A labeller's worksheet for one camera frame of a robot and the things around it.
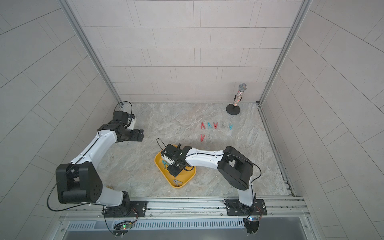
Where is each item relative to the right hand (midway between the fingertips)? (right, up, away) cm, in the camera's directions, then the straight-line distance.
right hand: (173, 172), depth 83 cm
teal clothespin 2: (+36, +24, +19) cm, 47 cm away
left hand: (-22, +21, +5) cm, 31 cm away
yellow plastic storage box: (+7, -2, -2) cm, 7 cm away
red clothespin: (+17, +25, +21) cm, 37 cm away
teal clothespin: (+21, +25, +20) cm, 39 cm away
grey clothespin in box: (+3, -4, -4) cm, 6 cm away
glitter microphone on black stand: (+40, +36, +29) cm, 61 cm away
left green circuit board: (-20, -18, -17) cm, 32 cm away
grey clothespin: (+31, +26, +22) cm, 46 cm away
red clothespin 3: (+16, +17, +14) cm, 28 cm away
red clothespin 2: (+26, +25, +20) cm, 41 cm away
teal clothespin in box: (-5, +4, +2) cm, 7 cm away
